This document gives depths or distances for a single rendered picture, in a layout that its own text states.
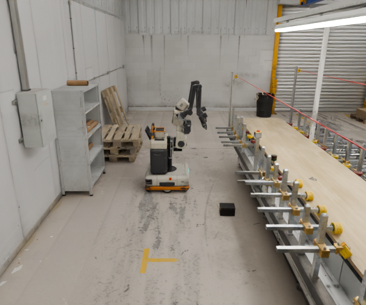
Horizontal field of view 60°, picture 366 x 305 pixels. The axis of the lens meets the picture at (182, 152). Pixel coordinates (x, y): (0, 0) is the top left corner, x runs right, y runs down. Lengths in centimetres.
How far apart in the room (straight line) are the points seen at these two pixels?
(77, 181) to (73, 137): 68
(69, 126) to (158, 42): 652
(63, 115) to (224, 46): 710
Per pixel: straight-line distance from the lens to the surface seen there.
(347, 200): 308
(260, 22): 1096
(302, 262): 251
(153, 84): 1075
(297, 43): 1124
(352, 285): 242
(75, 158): 479
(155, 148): 466
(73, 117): 462
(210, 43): 1069
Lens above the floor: 215
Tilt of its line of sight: 19 degrees down
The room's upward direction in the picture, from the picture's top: straight up
